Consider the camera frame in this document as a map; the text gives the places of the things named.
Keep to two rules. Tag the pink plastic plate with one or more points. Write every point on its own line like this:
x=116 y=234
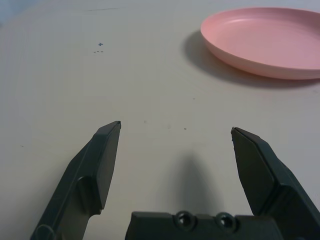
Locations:
x=262 y=45

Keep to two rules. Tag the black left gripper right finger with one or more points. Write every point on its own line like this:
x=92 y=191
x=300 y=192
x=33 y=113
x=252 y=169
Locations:
x=265 y=180

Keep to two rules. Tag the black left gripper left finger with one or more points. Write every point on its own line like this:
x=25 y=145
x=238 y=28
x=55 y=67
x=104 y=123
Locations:
x=82 y=190

